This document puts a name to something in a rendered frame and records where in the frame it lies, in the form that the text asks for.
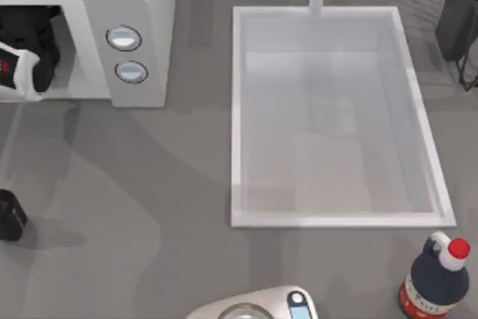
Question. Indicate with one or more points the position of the large round microwave knob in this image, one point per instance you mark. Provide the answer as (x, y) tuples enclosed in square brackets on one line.
[(123, 37)]

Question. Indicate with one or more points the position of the small round microwave knob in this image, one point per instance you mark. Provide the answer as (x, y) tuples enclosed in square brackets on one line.
[(131, 71)]

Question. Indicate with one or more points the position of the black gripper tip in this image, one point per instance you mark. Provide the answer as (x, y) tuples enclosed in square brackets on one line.
[(9, 216)]

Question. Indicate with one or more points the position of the silver kitchen scale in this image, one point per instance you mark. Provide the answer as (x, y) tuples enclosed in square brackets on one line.
[(261, 302)]

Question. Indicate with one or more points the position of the white sink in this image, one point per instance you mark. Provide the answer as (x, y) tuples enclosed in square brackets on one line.
[(336, 218)]

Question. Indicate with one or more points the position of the dark bottle with red cap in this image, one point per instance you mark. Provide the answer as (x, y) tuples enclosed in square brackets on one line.
[(438, 281)]

